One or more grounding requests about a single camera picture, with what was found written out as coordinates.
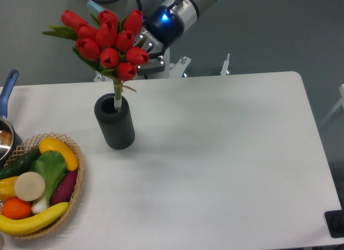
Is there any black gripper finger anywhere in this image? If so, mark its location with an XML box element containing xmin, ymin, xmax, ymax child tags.
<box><xmin>137</xmin><ymin>56</ymin><xmax>166</xmax><ymax>75</ymax></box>

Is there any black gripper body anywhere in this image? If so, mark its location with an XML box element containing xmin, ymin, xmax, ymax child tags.
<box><xmin>134</xmin><ymin>5</ymin><xmax>184</xmax><ymax>55</ymax></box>

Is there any red tulip bouquet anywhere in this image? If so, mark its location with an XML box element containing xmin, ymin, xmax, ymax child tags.
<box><xmin>43</xmin><ymin>9</ymin><xmax>150</xmax><ymax>112</ymax></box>

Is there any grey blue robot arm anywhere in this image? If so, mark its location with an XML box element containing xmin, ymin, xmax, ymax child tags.
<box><xmin>135</xmin><ymin>0</ymin><xmax>219</xmax><ymax>78</ymax></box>

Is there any dark grey ribbed vase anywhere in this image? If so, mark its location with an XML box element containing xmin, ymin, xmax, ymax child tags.
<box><xmin>94</xmin><ymin>93</ymin><xmax>135</xmax><ymax>149</ymax></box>

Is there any green bok choy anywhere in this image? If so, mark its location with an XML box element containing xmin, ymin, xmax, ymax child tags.
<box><xmin>29</xmin><ymin>151</ymin><xmax>67</xmax><ymax>215</ymax></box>

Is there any woven wicker basket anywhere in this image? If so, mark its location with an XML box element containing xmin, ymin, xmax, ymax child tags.
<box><xmin>5</xmin><ymin>132</ymin><xmax>84</xmax><ymax>239</ymax></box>

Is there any purple eggplant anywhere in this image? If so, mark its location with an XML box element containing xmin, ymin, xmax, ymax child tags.
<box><xmin>51</xmin><ymin>171</ymin><xmax>77</xmax><ymax>205</ymax></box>

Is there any green cucumber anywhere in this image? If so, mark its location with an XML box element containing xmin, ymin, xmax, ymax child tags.
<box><xmin>1</xmin><ymin>148</ymin><xmax>41</xmax><ymax>180</ymax></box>

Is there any beige round disc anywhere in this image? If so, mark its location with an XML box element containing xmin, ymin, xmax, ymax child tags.
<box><xmin>14</xmin><ymin>172</ymin><xmax>46</xmax><ymax>202</ymax></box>

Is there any yellow bell pepper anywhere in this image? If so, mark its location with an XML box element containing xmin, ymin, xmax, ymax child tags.
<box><xmin>0</xmin><ymin>176</ymin><xmax>18</xmax><ymax>203</ymax></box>

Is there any orange fruit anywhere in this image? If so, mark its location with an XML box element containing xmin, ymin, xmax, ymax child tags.
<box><xmin>1</xmin><ymin>198</ymin><xmax>31</xmax><ymax>220</ymax></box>

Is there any yellow banana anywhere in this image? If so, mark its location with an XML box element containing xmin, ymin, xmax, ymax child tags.
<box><xmin>1</xmin><ymin>202</ymin><xmax>69</xmax><ymax>236</ymax></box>

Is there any black device at table edge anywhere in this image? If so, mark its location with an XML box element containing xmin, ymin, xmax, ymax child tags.
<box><xmin>324</xmin><ymin>210</ymin><xmax>343</xmax><ymax>238</ymax></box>

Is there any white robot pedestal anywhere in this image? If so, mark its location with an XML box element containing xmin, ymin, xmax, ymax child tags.
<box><xmin>93</xmin><ymin>49</ymin><xmax>231</xmax><ymax>82</ymax></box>

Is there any blue handled saucepan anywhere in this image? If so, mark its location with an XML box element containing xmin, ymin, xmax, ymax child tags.
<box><xmin>0</xmin><ymin>69</ymin><xmax>23</xmax><ymax>166</ymax></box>

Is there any white chair frame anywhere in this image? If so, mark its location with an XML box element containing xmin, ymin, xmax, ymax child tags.
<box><xmin>320</xmin><ymin>84</ymin><xmax>343</xmax><ymax>127</ymax></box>

